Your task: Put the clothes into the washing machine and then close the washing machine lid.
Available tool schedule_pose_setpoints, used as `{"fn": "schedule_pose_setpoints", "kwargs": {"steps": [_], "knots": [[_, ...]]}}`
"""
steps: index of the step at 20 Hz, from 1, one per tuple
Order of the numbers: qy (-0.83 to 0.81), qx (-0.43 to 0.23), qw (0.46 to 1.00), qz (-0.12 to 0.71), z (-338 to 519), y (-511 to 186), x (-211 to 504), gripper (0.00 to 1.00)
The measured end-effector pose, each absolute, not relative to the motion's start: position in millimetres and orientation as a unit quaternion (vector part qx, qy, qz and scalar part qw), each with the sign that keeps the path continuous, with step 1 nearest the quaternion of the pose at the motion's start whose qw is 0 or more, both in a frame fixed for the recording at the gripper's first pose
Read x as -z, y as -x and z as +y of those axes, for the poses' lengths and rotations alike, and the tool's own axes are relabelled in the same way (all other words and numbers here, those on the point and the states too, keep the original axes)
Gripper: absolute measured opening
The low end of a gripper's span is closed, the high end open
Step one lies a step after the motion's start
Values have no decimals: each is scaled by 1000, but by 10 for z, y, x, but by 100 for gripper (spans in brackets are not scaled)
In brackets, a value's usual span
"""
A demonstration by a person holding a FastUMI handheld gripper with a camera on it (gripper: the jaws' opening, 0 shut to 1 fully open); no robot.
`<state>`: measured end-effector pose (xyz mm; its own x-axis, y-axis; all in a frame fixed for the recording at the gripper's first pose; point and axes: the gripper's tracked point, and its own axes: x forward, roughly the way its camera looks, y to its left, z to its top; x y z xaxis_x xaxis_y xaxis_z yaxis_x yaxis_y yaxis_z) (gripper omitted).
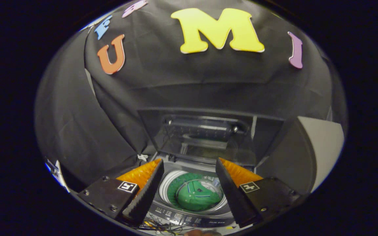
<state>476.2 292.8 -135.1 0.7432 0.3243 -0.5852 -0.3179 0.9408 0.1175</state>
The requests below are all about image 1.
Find thin black cables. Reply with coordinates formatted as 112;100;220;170
141;218;189;236

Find grey metal cabinet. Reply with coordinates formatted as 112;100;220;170
256;115;345;194

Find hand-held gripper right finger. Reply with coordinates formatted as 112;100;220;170
215;157;303;228

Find green polo shirt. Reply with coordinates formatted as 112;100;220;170
168;173;224;212

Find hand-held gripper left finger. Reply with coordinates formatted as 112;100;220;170
77;158;165;226

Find dark grey washing machine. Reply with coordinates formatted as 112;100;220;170
140;151;257;235

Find black backdrop cloth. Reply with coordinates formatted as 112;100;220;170
35;0;347;194

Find white and blue equipment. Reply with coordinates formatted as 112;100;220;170
45;158;71;193

